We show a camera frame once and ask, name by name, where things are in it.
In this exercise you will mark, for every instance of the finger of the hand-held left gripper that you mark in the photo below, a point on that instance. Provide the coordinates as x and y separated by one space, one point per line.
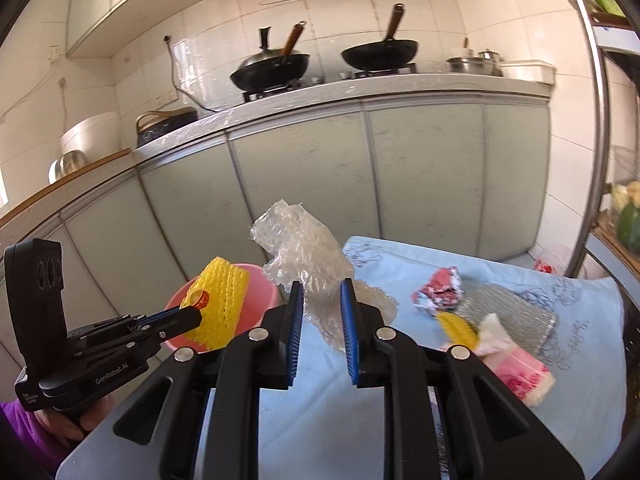
175 319

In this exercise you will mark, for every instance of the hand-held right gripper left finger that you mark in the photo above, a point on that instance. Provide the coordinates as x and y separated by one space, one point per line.
292 332

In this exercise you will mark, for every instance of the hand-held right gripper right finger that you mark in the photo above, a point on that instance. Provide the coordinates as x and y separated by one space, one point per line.
350 335

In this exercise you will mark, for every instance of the pink plastic basin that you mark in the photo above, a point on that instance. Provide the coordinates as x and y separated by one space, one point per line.
261 290

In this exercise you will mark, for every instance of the yellow foam fruit net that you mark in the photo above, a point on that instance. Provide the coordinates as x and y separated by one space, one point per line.
225 300

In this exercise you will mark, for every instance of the clear bubble wrap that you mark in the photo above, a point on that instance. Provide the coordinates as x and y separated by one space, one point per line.
295 240

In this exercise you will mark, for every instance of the red white wrapper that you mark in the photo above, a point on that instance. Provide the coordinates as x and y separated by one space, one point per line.
440 290

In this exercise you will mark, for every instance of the small yellow foam piece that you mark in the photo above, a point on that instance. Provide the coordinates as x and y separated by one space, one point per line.
455 328

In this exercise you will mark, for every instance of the white tissue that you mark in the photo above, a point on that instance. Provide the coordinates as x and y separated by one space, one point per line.
495 332

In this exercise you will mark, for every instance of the wrappers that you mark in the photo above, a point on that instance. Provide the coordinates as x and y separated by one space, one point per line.
515 317

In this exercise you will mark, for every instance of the pink white plastic packet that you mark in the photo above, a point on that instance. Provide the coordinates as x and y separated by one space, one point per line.
520 375

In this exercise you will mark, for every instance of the person's left forearm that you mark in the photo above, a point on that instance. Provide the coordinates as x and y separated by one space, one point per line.
22 440

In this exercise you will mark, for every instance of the person's left hand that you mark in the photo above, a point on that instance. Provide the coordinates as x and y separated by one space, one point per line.
97 408

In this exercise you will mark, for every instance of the steel bowl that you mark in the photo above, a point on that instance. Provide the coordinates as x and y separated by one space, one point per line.
67 167

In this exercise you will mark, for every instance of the grey kitchen base cabinet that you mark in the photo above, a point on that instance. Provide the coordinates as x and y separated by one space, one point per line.
425 170

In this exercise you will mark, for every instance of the white rice cooker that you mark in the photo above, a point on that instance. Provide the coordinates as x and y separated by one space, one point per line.
92 132

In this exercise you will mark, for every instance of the dark woven basket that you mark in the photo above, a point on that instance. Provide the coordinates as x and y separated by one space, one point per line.
165 130

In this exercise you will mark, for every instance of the red white plastic bag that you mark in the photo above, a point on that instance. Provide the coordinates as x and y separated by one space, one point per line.
552 262

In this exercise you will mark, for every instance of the light blue printed tablecloth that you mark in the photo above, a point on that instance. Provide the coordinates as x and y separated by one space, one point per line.
575 405

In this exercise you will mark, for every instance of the gas stove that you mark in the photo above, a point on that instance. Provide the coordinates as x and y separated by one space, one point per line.
272 94

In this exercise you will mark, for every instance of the black wok under lid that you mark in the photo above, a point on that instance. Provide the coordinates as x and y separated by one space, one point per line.
272 76

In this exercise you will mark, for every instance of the steel pot lid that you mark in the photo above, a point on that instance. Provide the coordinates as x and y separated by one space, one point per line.
260 57

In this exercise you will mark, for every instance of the shallow steel pan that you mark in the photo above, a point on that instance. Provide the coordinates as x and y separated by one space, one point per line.
465 65

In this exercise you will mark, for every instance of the dark green vegetable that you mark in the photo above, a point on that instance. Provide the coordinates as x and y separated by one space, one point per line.
630 230

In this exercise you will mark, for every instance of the steel pot with lid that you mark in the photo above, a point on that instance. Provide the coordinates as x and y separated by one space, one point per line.
490 60

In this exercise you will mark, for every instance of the white rectangular container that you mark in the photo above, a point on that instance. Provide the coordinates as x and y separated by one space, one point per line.
530 72

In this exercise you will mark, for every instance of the metal storage rack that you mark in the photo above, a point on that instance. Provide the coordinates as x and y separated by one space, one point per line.
598 110

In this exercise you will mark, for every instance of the white wall socket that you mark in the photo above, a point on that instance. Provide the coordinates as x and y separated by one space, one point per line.
55 52

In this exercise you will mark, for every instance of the white wall cabinet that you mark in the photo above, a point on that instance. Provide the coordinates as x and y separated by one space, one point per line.
115 5

